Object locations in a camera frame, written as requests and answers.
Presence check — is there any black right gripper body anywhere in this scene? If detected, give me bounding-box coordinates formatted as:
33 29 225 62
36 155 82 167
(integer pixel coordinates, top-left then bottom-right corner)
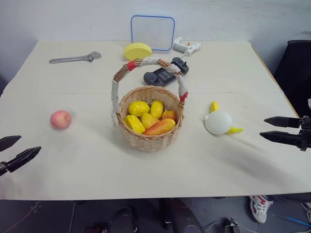
300 116 311 152

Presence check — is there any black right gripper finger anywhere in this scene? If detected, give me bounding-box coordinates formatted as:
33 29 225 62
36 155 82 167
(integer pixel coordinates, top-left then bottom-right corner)
263 116 302 129
259 131 302 149

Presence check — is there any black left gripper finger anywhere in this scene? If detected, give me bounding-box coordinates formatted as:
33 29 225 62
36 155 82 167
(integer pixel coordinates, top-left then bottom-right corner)
0 135 22 152
4 146 42 173

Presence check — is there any small orange yellow fruit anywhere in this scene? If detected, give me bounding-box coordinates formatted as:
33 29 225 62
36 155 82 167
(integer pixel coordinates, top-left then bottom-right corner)
161 110 177 121

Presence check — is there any pink red apple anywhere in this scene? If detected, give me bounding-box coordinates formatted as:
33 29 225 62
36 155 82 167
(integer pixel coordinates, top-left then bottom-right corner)
50 110 72 129

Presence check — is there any white upturned bowl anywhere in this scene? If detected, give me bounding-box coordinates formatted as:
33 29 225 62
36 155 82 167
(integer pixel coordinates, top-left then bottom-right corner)
205 110 233 135

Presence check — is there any yellow banana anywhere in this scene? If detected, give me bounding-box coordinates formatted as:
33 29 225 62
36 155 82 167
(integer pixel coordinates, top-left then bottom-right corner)
209 101 244 135

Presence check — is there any white red sneaker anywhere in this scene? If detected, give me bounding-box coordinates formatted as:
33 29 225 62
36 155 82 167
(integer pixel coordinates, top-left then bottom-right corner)
249 195 274 224

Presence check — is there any cream tablecloth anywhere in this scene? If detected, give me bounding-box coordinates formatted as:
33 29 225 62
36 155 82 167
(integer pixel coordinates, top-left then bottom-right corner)
0 39 311 201

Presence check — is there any silver adjustable wrench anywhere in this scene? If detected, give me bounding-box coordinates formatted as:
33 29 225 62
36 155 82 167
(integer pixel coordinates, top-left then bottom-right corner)
49 51 102 64

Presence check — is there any ridged yellow starfruit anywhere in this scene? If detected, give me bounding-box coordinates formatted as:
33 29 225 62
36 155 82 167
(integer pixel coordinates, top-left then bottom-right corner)
123 115 146 134

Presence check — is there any orange red mango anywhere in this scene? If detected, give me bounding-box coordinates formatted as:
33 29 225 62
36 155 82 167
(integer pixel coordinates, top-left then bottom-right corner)
142 118 176 136

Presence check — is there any white glue gun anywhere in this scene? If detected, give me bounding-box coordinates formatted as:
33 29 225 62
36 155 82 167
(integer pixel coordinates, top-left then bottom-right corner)
173 36 202 58

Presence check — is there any large yellow lemon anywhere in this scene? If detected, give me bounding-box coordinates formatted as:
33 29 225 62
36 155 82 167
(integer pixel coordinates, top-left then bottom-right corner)
128 100 151 117

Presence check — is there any slim yellow lemon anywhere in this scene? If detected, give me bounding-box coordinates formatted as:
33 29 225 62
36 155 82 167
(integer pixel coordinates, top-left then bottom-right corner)
150 100 165 119

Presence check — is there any dark grey game controller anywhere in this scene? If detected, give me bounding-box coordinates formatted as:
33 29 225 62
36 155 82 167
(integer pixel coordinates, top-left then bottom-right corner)
143 57 190 86

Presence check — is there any yellow pear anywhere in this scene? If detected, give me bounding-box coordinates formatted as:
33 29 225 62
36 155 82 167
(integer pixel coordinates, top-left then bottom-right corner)
141 112 160 130

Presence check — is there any yellow half-round sponge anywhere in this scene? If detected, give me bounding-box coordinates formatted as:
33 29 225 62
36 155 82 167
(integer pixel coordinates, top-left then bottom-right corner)
123 42 153 61

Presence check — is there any clear blue-rimmed container lid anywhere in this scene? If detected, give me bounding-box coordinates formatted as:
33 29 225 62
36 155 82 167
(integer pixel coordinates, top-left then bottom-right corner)
130 15 175 51

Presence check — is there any blue cable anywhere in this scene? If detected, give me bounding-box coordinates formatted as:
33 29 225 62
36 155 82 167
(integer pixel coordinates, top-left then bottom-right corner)
285 216 311 228

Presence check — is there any wicker basket with handle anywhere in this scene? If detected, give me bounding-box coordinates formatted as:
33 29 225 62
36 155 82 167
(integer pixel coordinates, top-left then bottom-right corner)
110 57 189 152

